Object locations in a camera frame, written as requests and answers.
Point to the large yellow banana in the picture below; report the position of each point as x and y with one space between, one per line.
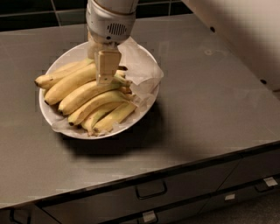
68 84

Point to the top thin banana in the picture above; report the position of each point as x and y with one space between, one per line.
46 81

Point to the lower left grey drawer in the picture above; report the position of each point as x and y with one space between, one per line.
163 214

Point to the black drawer handle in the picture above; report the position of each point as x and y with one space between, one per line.
150 189

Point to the far left cabinet drawer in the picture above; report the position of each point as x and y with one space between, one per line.
25 215

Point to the grey drawer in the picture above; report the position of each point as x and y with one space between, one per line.
185 188
252 167
239 193
163 214

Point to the upper right grey drawer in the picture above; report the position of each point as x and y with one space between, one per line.
252 167

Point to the lower right grey drawer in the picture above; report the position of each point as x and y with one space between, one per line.
239 193

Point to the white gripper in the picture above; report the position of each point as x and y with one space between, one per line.
108 25

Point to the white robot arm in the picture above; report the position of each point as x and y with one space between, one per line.
250 28

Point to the greenish lower banana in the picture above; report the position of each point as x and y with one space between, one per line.
91 120

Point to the white paper liner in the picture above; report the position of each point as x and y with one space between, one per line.
145 74

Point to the lower middle yellow banana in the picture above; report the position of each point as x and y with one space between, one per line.
82 112

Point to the upper left grey drawer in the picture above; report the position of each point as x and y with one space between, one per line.
185 188

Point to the bottom yellow banana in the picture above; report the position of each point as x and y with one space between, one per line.
117 115

